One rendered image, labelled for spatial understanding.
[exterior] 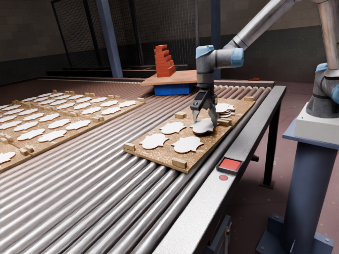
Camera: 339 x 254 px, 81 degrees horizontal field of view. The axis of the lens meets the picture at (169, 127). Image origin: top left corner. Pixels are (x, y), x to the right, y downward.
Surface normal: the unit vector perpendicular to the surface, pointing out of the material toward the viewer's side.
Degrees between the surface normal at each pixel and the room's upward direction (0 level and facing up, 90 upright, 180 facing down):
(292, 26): 90
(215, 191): 0
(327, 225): 0
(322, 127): 90
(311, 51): 90
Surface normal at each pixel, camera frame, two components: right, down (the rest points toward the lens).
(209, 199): -0.11, -0.91
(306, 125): -0.66, 0.37
